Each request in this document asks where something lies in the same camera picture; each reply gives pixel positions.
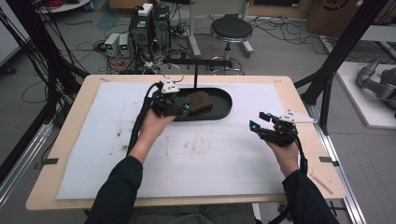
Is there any person's right hand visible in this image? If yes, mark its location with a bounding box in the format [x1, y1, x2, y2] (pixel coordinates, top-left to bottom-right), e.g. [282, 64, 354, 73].
[264, 141, 301, 178]

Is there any black oval tray with rack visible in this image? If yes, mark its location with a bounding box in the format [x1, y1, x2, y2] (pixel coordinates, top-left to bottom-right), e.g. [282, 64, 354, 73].
[158, 58, 233, 122]

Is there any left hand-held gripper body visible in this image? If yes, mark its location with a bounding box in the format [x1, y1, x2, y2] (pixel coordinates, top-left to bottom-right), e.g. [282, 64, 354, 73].
[150, 77, 188, 119]

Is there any grey power supply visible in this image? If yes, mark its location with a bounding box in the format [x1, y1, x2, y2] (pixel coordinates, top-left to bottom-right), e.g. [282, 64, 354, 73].
[104, 32, 121, 58]
[119, 33, 132, 58]

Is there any white metal stand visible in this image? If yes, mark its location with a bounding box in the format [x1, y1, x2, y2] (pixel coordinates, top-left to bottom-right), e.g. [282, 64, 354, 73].
[186, 0, 203, 59]

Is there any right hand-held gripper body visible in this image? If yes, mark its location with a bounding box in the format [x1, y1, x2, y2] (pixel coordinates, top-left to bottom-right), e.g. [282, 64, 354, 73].
[261, 109, 318, 147]

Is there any black computer tower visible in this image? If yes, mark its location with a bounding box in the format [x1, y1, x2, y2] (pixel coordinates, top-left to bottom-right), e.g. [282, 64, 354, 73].
[152, 4, 171, 49]
[128, 12, 154, 62]

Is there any white foam mat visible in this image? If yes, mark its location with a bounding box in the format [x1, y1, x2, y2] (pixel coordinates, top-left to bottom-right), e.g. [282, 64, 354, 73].
[55, 81, 290, 201]

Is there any black frame post with cables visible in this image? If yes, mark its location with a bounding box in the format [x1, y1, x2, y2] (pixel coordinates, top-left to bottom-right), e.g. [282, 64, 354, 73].
[0, 0, 90, 125]

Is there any black round stool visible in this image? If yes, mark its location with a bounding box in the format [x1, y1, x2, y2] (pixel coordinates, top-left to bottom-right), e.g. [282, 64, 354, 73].
[209, 13, 254, 77]

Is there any person's left hand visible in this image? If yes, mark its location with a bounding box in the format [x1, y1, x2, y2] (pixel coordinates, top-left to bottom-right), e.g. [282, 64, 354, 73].
[139, 108, 177, 145]

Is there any left hand-held gripper cable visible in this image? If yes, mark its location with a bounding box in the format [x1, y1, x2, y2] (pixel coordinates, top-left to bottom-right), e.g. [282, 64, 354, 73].
[126, 81, 164, 155]

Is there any tangle of black floor cables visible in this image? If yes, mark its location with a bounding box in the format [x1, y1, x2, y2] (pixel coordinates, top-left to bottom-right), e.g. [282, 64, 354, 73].
[248, 15, 331, 59]

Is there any right hand-held gripper cable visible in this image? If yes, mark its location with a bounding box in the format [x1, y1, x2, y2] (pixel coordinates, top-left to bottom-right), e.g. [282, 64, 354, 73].
[292, 132, 309, 175]

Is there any black floor cable loop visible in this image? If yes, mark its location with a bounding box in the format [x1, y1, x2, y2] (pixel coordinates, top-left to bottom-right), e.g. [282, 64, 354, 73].
[20, 79, 49, 105]

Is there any brown leather pouch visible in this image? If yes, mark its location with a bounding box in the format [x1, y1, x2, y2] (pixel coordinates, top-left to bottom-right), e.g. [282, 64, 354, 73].
[183, 91, 215, 115]

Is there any cardboard box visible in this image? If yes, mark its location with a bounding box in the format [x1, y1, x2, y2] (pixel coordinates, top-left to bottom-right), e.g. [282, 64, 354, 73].
[305, 0, 396, 40]

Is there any white box on tower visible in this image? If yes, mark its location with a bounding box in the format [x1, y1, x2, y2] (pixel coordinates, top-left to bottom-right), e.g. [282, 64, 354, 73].
[136, 3, 154, 18]

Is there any hand-held gripper cable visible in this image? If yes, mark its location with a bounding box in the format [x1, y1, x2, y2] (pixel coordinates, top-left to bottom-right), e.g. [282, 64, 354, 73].
[292, 132, 309, 175]
[126, 81, 164, 155]

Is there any aluminium rail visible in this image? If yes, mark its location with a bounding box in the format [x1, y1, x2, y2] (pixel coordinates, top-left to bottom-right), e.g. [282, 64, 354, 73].
[0, 121, 54, 208]
[305, 102, 368, 224]

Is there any white platform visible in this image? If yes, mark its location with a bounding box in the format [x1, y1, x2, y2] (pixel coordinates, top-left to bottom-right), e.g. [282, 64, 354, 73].
[335, 61, 396, 130]

